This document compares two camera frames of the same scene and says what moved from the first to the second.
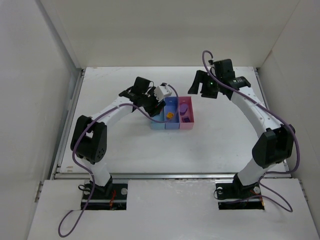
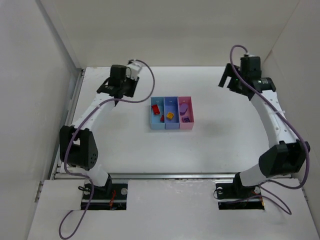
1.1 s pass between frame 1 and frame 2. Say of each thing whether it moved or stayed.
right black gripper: moved
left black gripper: moved
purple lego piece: stayed
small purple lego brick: stayed
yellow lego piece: stayed
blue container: stayed
